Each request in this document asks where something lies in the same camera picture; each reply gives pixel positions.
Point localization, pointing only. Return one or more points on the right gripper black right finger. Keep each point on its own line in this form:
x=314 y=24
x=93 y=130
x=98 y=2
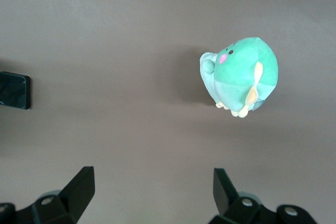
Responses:
x=225 y=195

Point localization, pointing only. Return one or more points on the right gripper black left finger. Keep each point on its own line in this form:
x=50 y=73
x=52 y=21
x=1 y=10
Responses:
x=76 y=192

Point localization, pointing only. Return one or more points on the black smartphone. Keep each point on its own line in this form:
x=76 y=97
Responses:
x=13 y=90

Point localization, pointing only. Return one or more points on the green plush dinosaur toy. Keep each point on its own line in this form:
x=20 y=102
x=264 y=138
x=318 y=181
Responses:
x=241 y=66

